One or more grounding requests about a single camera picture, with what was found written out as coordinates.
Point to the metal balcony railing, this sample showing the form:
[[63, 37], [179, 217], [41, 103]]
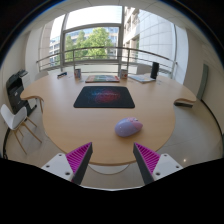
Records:
[[128, 58]]

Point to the light blue booklet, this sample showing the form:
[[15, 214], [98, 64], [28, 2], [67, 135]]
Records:
[[141, 78]]

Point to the pink and lilac computer mouse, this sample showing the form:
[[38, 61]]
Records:
[[128, 127]]

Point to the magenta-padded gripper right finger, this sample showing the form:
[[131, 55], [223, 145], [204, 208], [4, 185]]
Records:
[[149, 159]]

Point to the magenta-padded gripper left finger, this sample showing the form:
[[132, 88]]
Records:
[[77, 159]]

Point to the black office printer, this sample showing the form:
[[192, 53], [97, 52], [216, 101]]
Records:
[[16, 91]]

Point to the white chair with wooden legs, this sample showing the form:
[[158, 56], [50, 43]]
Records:
[[12, 117]]

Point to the printed mug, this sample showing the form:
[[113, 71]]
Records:
[[123, 74], [77, 73]]

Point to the white chair backrest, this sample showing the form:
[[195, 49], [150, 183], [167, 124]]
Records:
[[143, 69], [41, 75]]

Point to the black cylindrical speaker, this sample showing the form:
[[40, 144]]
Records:
[[154, 70]]

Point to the black mouse pad red-blue print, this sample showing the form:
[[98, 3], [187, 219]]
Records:
[[104, 97]]

